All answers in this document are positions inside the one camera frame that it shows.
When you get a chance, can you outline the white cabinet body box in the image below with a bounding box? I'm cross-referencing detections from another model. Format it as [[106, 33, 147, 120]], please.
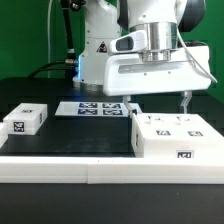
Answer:
[[130, 113, 224, 159]]

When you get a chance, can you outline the white cable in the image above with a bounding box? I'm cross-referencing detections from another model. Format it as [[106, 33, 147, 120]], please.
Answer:
[[47, 0, 54, 79]]

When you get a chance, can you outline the white marker base sheet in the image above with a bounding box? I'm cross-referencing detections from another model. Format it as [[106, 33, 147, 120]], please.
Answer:
[[55, 101, 128, 117]]

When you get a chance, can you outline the white cabinet door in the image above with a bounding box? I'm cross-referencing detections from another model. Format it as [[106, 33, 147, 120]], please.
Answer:
[[171, 113, 224, 139], [132, 113, 177, 140]]

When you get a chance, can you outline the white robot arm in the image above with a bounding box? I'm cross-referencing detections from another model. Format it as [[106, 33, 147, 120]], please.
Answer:
[[60, 0, 215, 108]]

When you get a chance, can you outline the white cabinet top block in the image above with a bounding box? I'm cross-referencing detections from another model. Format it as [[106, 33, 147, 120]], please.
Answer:
[[3, 103, 48, 135]]

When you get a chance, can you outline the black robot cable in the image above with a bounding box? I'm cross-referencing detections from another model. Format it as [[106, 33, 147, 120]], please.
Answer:
[[28, 0, 80, 80]]

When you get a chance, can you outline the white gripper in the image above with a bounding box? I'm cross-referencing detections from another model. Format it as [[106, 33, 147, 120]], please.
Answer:
[[103, 48, 211, 117]]

